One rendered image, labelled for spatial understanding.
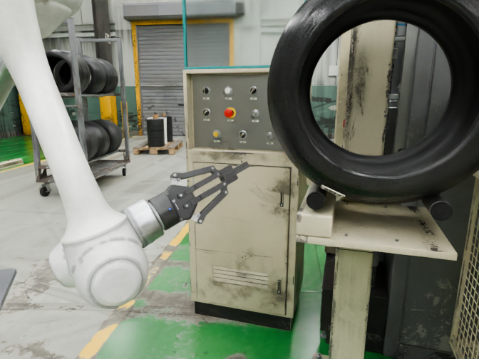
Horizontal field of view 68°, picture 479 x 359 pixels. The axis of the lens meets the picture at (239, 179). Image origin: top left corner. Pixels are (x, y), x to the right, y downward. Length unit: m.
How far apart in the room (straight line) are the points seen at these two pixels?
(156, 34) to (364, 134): 9.68
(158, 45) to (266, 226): 9.24
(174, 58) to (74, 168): 9.89
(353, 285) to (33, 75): 1.17
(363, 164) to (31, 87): 0.87
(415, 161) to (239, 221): 0.89
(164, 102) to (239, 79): 8.89
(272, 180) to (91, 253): 1.18
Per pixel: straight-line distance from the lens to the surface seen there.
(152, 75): 10.63
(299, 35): 0.87
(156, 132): 7.21
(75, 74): 4.26
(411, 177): 0.88
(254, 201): 1.66
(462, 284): 1.44
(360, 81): 1.23
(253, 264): 1.78
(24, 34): 0.74
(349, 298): 1.43
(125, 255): 0.53
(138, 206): 0.74
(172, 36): 10.52
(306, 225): 0.92
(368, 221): 1.08
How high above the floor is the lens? 1.16
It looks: 13 degrees down
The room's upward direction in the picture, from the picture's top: straight up
